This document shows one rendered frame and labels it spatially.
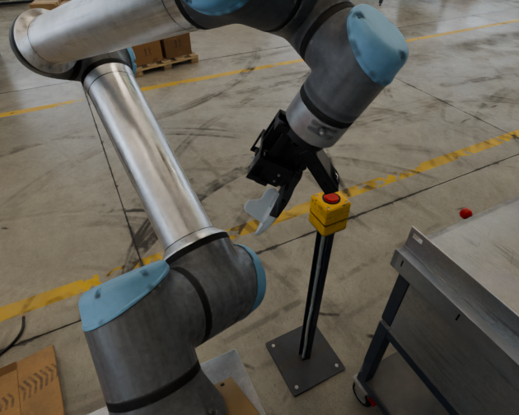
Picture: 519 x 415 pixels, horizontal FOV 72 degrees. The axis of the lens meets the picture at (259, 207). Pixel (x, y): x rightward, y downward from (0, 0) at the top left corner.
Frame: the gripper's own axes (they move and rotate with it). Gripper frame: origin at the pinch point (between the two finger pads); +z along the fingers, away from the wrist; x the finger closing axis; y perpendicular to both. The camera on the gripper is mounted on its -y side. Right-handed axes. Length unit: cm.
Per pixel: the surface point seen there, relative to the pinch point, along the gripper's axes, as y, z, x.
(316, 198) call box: -21.0, 12.5, -20.5
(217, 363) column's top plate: -5.8, 29.5, 21.8
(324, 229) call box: -26.1, 16.4, -14.6
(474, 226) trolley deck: -62, -3, -18
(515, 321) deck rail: -52, -9, 13
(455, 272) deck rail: -46.2, -3.9, 1.5
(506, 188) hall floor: -199, 45, -137
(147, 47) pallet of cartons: 76, 190, -326
